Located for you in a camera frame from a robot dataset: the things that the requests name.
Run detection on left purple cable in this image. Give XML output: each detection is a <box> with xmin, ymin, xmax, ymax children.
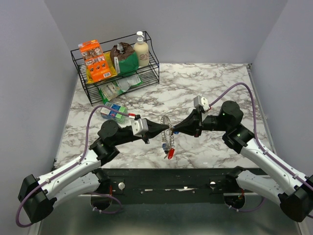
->
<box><xmin>15</xmin><ymin>105</ymin><xmax>141</xmax><ymax>228</ymax></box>

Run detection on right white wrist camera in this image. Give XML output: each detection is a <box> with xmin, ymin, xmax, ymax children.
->
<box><xmin>193</xmin><ymin>95</ymin><xmax>211</xmax><ymax>113</ymax></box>

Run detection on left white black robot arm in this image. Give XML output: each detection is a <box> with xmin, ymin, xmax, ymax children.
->
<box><xmin>16</xmin><ymin>118</ymin><xmax>169</xmax><ymax>228</ymax></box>

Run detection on orange product box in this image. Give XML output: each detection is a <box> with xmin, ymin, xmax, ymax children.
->
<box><xmin>78</xmin><ymin>40</ymin><xmax>112</xmax><ymax>84</ymax></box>

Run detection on small blue white box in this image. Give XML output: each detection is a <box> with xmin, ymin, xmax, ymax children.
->
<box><xmin>100</xmin><ymin>102</ymin><xmax>128</xmax><ymax>123</ymax></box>

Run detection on red key tag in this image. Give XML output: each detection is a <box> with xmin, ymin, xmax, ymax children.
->
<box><xmin>164</xmin><ymin>148</ymin><xmax>175</xmax><ymax>160</ymax></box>

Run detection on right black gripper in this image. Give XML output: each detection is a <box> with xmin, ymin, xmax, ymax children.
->
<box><xmin>173</xmin><ymin>108</ymin><xmax>229</xmax><ymax>137</ymax></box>

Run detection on brown and green bag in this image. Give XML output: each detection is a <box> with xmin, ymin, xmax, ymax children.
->
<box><xmin>110</xmin><ymin>42</ymin><xmax>139</xmax><ymax>76</ymax></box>

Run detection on black wire shelf rack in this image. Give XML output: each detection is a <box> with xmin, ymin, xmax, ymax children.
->
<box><xmin>70</xmin><ymin>31</ymin><xmax>160</xmax><ymax>106</ymax></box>

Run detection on yellow packet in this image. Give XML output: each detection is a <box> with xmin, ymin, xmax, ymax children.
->
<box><xmin>86</xmin><ymin>52</ymin><xmax>117</xmax><ymax>84</ymax></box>

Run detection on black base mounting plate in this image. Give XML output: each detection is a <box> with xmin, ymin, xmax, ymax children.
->
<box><xmin>93</xmin><ymin>167</ymin><xmax>247</xmax><ymax>209</ymax></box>

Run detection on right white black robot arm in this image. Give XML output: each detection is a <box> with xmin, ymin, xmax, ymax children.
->
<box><xmin>173</xmin><ymin>101</ymin><xmax>313</xmax><ymax>222</ymax></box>

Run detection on green white snack pouch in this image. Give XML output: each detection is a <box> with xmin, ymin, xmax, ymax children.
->
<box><xmin>98</xmin><ymin>74</ymin><xmax>143</xmax><ymax>104</ymax></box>

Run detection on cream pump lotion bottle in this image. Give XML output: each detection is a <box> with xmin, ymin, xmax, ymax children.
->
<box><xmin>134</xmin><ymin>31</ymin><xmax>149</xmax><ymax>67</ymax></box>

